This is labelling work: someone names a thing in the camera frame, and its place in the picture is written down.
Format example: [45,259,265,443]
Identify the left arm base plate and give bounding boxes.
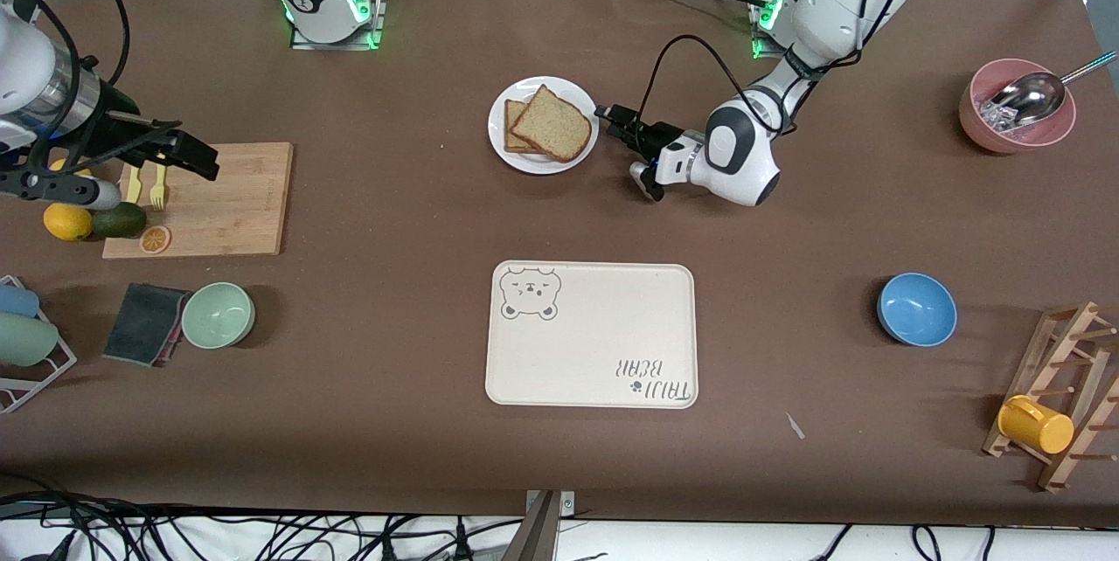
[750,0,844,62]

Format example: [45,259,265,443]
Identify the wooden cutting board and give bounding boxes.
[101,142,295,260]

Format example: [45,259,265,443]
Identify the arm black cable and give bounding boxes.
[636,35,788,138]
[0,0,184,160]

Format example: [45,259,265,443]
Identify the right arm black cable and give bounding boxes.
[0,0,184,160]

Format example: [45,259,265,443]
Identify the metal scoop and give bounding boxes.
[988,50,1119,129]

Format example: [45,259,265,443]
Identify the plain brown bread slice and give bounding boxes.
[510,84,594,163]

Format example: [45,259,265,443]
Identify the clear ice pieces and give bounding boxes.
[977,98,1019,132]

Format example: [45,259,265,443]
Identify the yellow mug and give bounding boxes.
[997,395,1075,455]

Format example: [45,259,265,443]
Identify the dark green avocado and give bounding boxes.
[91,202,148,239]

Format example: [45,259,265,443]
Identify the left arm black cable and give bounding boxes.
[636,35,788,138]

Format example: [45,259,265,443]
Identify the bread slice under egg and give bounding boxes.
[504,99,543,154]

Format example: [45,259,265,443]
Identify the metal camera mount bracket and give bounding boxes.
[498,489,576,561]

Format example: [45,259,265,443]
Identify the pink bowl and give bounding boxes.
[959,59,1077,155]

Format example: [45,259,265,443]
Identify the pale green bowl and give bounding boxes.
[181,282,257,350]

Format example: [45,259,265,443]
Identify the light blue cup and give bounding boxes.
[0,283,41,319]

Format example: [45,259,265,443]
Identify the white wire rack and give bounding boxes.
[0,274,78,415]

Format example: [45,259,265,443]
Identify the wooden mug rack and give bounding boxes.
[982,301,1119,493]

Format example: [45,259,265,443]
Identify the white round plate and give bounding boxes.
[487,76,601,176]

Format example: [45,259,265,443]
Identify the cream bear print tray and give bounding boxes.
[484,260,699,410]

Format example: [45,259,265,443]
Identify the pale green cup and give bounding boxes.
[0,313,60,368]

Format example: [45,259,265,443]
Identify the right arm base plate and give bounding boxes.
[289,0,390,52]

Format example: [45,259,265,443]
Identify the dark grey sponge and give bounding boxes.
[102,283,191,368]

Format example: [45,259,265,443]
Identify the blue bowl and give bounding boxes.
[877,273,958,347]

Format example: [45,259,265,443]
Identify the tangled black floor cables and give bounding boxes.
[0,474,525,561]

